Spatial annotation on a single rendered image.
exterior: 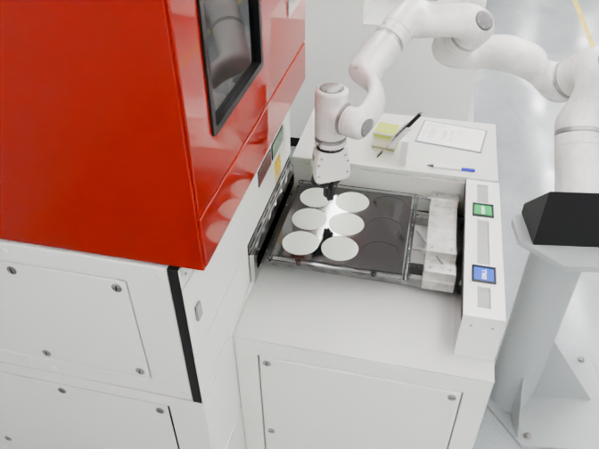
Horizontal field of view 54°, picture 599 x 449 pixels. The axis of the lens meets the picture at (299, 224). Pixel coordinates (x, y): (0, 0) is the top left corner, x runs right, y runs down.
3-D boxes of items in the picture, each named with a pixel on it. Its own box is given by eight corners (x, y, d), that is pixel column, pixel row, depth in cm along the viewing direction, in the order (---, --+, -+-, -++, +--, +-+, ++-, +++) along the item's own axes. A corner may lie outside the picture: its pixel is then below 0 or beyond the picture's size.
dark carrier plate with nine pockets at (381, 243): (272, 256, 158) (271, 254, 157) (300, 183, 184) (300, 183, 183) (401, 275, 151) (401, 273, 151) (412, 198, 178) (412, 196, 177)
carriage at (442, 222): (421, 289, 154) (422, 281, 152) (430, 206, 181) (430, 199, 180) (452, 293, 152) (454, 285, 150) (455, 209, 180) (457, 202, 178)
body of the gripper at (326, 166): (316, 151, 151) (316, 187, 158) (354, 144, 154) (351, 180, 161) (307, 137, 157) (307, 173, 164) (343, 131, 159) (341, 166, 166)
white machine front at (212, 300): (192, 401, 131) (166, 269, 106) (283, 192, 193) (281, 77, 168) (206, 404, 130) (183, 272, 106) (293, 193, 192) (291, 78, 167)
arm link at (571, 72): (578, 142, 179) (578, 67, 181) (628, 126, 161) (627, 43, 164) (545, 138, 175) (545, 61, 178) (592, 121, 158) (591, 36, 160)
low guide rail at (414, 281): (271, 265, 166) (270, 257, 164) (273, 260, 167) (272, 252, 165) (453, 292, 157) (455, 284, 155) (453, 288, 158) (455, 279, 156)
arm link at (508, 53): (604, 95, 169) (564, 111, 185) (608, 56, 171) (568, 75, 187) (450, 45, 156) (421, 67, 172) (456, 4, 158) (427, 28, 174)
